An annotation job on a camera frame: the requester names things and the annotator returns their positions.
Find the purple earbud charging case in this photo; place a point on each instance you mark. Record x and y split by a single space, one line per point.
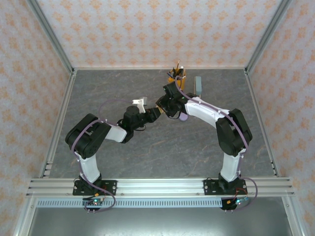
184 118

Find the small circuit board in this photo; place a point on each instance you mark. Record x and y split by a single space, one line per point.
94 202
238 201

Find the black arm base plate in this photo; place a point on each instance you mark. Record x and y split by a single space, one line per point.
210 186
110 186

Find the grey-blue stapler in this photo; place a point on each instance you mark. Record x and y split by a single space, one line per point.
198 83

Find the aluminium back rail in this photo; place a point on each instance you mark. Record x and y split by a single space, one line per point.
160 68

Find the blue pen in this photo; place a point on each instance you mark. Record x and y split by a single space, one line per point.
170 73

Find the aluminium mounting rail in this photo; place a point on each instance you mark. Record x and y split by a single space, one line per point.
160 186

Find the black pen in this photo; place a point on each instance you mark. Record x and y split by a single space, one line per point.
174 72

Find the white-tipped pen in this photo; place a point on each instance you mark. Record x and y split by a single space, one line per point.
182 69

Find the aluminium side rail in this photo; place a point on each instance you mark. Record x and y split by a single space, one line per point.
254 98
66 98

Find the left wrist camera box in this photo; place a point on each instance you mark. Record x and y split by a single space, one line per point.
140 103

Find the grey metal panel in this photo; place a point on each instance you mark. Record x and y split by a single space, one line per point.
160 222

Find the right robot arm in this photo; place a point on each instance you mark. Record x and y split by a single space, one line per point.
233 132

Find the yellow pen cup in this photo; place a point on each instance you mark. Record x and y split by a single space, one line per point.
169 79

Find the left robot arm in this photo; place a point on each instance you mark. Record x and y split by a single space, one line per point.
86 137

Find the brown pencil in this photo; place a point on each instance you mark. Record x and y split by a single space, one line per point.
177 65

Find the aluminium frame leg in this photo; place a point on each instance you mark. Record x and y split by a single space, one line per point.
24 218
292 218

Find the aluminium frame post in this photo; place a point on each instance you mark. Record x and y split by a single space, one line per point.
52 37
266 37

